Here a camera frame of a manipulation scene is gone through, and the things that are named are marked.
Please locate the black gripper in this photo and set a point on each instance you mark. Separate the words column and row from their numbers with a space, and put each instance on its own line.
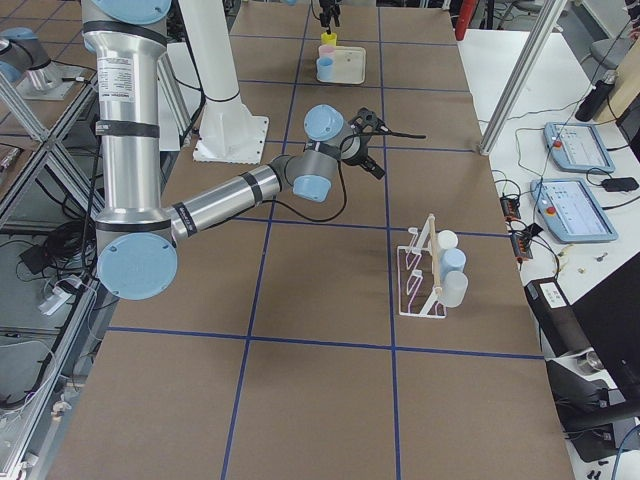
column 327, row 8
column 361, row 158

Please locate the yellow plastic cup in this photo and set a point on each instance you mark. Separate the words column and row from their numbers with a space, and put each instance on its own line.
column 329, row 38

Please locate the pink plastic cup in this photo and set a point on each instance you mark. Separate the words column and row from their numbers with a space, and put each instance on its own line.
column 326, row 51

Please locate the pale cream plastic cup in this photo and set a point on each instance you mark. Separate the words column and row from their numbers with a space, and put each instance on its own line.
column 447, row 239

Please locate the light blue plastic cup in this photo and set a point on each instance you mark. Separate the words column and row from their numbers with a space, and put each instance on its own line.
column 452, row 259

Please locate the grey plastic cup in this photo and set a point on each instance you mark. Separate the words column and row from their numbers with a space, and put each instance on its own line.
column 454, row 288

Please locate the medium blue plastic cup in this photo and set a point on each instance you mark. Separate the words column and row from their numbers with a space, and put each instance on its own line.
column 324, row 69

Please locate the cream serving tray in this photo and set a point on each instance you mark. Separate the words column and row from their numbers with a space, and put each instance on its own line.
column 349, row 65

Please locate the red fire extinguisher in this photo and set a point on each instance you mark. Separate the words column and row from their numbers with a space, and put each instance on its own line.
column 464, row 18

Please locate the brown table mat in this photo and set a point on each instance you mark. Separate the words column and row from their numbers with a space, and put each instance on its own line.
column 278, row 352

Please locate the blue teach pendant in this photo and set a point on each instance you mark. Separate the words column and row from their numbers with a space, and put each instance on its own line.
column 577, row 148
column 571, row 212

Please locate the black water bottle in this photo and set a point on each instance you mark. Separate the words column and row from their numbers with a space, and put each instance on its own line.
column 597, row 97

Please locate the black power adapter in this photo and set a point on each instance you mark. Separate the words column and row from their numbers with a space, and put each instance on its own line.
column 620, row 184

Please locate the black labelled box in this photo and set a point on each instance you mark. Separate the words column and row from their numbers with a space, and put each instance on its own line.
column 556, row 316

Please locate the black monitor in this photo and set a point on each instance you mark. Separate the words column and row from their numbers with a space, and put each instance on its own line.
column 609, row 317

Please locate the white wire cup rack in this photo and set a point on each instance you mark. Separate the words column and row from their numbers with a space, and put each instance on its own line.
column 419, row 279

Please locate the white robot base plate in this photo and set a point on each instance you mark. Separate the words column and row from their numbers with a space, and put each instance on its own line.
column 228, row 130

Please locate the aluminium frame post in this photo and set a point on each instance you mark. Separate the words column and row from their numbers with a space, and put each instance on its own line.
column 532, row 49

